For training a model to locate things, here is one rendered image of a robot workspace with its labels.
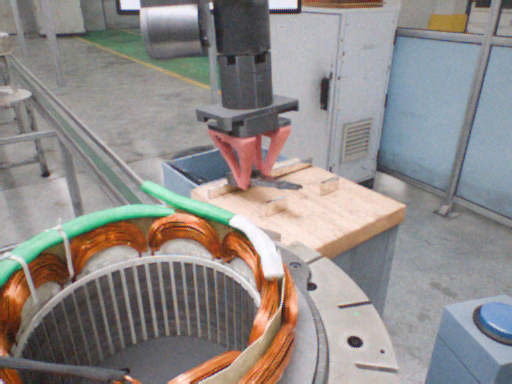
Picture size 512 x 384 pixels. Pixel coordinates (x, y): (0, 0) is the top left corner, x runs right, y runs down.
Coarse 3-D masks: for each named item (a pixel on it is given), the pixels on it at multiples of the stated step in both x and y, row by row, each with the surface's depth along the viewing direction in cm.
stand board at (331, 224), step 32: (288, 160) 63; (192, 192) 54; (256, 192) 53; (288, 192) 53; (352, 192) 53; (256, 224) 46; (288, 224) 46; (320, 224) 46; (352, 224) 46; (384, 224) 48
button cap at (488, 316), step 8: (488, 304) 38; (496, 304) 37; (504, 304) 38; (480, 312) 37; (488, 312) 37; (496, 312) 36; (504, 312) 36; (480, 320) 37; (488, 320) 36; (496, 320) 36; (504, 320) 36; (488, 328) 36; (496, 328) 35; (504, 328) 35; (504, 336) 35
